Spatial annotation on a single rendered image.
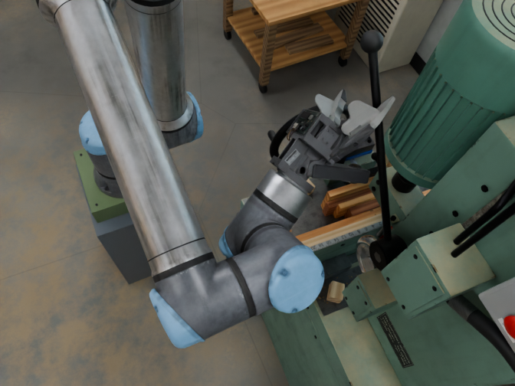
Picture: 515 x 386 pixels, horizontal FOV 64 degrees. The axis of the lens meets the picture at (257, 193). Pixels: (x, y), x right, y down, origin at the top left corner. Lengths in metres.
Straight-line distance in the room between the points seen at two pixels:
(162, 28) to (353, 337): 0.82
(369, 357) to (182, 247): 0.66
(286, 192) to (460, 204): 0.28
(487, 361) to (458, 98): 0.41
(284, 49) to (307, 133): 1.86
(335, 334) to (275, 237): 0.51
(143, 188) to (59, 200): 1.64
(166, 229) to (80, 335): 1.41
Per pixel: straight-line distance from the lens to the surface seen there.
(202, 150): 2.22
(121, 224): 1.44
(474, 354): 0.80
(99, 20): 0.68
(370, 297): 0.82
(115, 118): 0.61
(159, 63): 0.95
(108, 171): 1.29
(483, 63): 0.62
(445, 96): 0.68
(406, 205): 0.94
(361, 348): 1.09
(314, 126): 0.67
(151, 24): 0.86
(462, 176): 0.71
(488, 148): 0.66
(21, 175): 2.34
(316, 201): 1.07
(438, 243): 0.65
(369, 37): 0.68
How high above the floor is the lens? 1.83
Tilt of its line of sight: 61 degrees down
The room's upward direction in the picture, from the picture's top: 10 degrees clockwise
